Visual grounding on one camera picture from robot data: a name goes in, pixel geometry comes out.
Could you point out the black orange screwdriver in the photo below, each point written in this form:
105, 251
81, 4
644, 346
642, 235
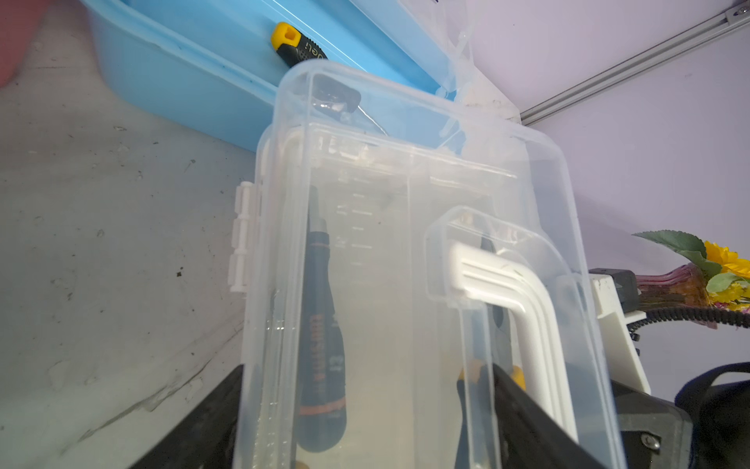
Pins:
321, 415

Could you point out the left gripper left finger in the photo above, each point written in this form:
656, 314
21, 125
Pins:
205, 438

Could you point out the blue toolbox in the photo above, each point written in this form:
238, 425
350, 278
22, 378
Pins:
210, 66

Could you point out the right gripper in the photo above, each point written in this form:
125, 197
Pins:
654, 432

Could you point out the flower vase bouquet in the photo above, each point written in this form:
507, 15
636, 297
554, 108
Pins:
712, 288

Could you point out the pink toolbox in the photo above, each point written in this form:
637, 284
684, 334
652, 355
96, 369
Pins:
20, 20

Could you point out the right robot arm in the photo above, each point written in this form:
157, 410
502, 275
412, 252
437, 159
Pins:
707, 425

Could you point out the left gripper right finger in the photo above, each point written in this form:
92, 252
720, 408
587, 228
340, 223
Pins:
528, 437

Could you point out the white clear toolbox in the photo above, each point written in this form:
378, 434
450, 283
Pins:
452, 209

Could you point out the yellow black screwdriver blue box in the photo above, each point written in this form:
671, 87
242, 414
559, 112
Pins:
330, 96

